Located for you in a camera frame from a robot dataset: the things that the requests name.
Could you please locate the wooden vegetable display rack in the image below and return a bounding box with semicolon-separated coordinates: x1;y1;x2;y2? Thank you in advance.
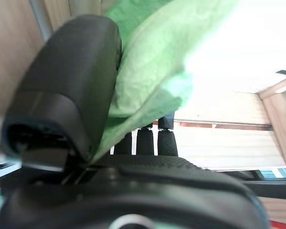
28;0;286;200

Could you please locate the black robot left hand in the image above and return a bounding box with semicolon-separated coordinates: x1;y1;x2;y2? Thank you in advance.
0;15;270;229

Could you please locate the wooden slatted crate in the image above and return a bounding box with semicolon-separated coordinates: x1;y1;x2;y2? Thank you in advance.
0;0;286;171

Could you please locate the green white napa cabbage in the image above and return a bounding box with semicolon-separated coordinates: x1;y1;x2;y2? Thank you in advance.
90;0;253;165

